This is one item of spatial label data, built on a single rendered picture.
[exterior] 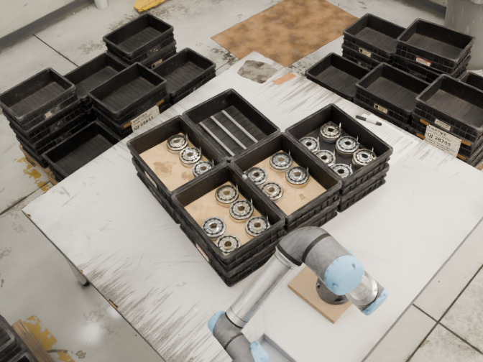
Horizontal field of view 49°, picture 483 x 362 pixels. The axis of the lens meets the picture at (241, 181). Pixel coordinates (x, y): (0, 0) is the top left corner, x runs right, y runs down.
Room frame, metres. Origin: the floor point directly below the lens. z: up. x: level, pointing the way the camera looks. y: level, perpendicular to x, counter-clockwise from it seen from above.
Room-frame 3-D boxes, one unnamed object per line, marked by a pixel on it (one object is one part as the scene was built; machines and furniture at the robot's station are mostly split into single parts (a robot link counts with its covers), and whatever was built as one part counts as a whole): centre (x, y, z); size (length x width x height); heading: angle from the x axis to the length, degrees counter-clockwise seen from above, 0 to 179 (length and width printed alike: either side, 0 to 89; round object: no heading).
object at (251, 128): (1.81, 0.03, 0.87); 0.40 x 0.30 x 0.11; 32
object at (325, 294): (1.01, -0.33, 0.78); 0.15 x 0.15 x 0.10
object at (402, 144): (1.83, -0.71, 0.70); 0.33 x 0.23 x 0.01; 41
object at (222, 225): (1.27, 0.13, 0.86); 0.10 x 0.10 x 0.01
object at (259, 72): (2.46, -0.15, 0.71); 0.22 x 0.19 x 0.01; 41
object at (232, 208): (1.35, 0.01, 0.86); 0.10 x 0.10 x 0.01
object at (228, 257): (1.31, 0.07, 0.92); 0.40 x 0.30 x 0.02; 32
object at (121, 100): (2.57, 0.64, 0.37); 0.40 x 0.30 x 0.45; 131
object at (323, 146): (1.63, -0.44, 0.87); 0.40 x 0.30 x 0.11; 32
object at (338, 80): (2.76, -0.73, 0.26); 0.40 x 0.30 x 0.23; 41
